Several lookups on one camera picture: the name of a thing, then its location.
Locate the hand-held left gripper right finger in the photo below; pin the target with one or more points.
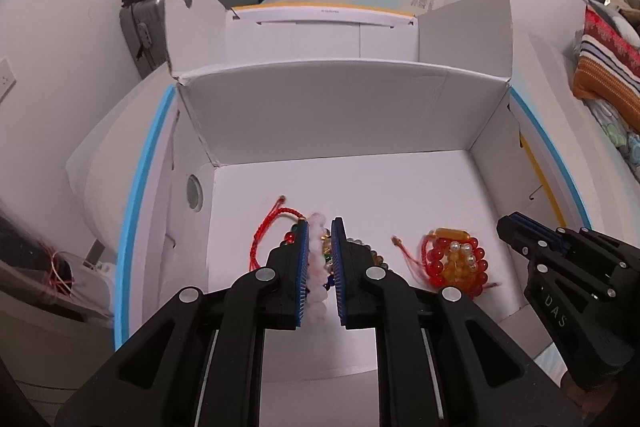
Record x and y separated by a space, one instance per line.
339 267

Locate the grey suitcase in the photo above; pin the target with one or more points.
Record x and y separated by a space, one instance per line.
145 27

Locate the white cardboard box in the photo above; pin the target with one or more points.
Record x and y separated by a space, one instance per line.
350 107

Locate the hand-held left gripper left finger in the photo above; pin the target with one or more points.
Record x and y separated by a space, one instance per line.
302 272

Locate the folded striped blanket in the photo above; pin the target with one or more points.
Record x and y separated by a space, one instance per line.
605 57

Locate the floral quilt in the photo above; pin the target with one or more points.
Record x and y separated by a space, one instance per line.
617 132

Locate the white wall socket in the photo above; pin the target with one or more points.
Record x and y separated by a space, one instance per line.
6 79

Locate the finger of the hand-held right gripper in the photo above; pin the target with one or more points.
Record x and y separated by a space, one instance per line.
590 252
520 237

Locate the person's right hand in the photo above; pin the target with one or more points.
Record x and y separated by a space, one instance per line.
580 394

